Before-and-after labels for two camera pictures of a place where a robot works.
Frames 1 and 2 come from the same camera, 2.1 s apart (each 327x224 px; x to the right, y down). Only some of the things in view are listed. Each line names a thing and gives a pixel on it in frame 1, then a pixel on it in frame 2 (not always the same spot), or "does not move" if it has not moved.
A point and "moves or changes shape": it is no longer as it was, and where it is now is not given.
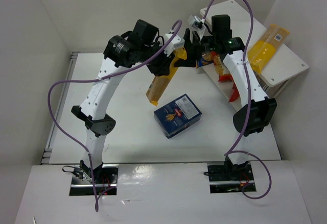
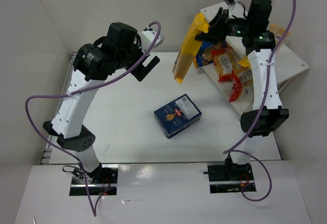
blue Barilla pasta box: [177, 116] does not move
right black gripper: [195, 45] → [217, 24]
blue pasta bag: [207, 57] does not move
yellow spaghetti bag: [160, 83] moves or changes shape
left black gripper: [161, 64] → [139, 70]
